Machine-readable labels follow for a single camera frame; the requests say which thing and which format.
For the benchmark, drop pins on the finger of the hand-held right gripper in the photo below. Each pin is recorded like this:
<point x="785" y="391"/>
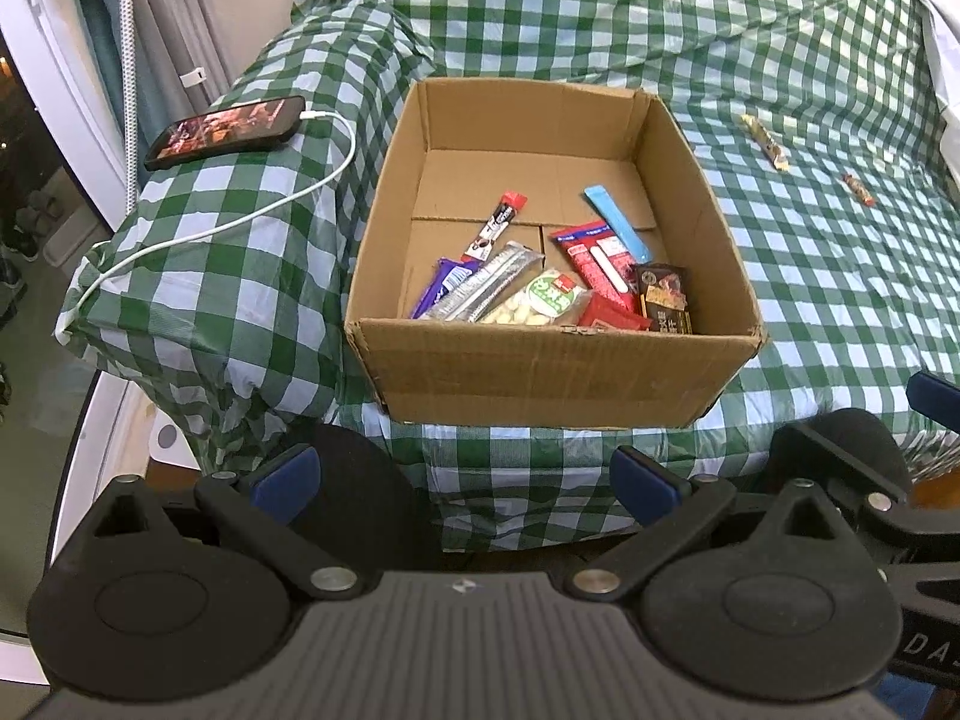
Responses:
<point x="934" y="397"/>

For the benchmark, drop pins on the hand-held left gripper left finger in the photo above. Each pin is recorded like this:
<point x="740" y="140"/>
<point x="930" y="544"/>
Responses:
<point x="285" y="480"/>

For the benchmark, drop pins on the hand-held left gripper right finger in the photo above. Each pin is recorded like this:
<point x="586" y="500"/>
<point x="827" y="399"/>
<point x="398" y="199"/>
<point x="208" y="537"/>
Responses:
<point x="645" y="484"/>

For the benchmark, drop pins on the brown cardboard box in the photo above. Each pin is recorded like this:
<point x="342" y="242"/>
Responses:
<point x="540" y="382"/>

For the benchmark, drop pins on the small red snack packet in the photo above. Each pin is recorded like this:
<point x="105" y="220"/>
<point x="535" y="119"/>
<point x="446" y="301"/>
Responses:
<point x="611" y="315"/>

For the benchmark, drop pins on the brown biscuit packet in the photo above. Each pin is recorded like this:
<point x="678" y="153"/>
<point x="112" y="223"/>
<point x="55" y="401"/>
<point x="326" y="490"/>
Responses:
<point x="664" y="300"/>

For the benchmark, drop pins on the white and green nut packet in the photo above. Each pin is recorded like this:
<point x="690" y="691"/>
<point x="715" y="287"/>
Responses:
<point x="540" y="300"/>

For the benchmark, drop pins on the large red snack packet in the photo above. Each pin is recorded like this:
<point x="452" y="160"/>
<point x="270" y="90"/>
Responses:
<point x="592" y="259"/>

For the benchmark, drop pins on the purple chocolate bar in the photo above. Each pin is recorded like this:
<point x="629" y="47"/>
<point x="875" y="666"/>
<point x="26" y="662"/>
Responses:
<point x="442" y="281"/>

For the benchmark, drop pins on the silver snack bar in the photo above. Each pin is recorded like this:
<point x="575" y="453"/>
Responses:
<point x="487" y="281"/>

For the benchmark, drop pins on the light blue stick sachet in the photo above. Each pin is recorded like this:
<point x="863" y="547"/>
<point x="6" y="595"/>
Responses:
<point x="611" y="214"/>

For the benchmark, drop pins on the black and red coffee stick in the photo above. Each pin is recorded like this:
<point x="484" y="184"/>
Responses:
<point x="499" y="221"/>

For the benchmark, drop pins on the small orange candy bar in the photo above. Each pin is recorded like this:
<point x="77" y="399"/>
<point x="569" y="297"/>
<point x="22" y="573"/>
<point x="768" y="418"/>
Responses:
<point x="859" y="190"/>

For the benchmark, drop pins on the blue clothing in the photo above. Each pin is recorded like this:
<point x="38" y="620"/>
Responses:
<point x="907" y="701"/>

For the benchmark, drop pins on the gold snack bar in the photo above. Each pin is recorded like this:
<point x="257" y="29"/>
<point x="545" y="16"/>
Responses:
<point x="765" y="141"/>

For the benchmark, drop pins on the white printed cloth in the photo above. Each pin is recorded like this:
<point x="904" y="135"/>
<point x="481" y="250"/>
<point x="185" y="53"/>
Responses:
<point x="946" y="52"/>

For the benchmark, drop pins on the black shoe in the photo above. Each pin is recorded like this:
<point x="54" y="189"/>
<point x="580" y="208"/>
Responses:
<point x="16" y="246"/>

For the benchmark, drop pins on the black smartphone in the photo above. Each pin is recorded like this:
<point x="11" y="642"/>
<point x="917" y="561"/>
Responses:
<point x="225" y="127"/>

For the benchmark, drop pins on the grey shoe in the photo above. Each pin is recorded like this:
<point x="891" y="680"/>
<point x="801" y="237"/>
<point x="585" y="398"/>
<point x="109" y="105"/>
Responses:
<point x="39" y="214"/>

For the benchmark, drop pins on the small white curtain clip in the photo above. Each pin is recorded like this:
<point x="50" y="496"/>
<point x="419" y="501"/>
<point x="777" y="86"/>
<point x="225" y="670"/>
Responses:
<point x="194" y="76"/>

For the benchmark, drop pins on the green checked sofa cover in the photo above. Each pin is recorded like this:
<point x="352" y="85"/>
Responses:
<point x="562" y="15"/>

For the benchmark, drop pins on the teal curtain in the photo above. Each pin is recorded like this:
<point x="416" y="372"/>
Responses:
<point x="94" y="15"/>

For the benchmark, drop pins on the white door frame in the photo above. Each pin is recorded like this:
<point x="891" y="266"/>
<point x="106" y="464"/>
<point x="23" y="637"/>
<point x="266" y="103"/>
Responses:
<point x="67" y="105"/>

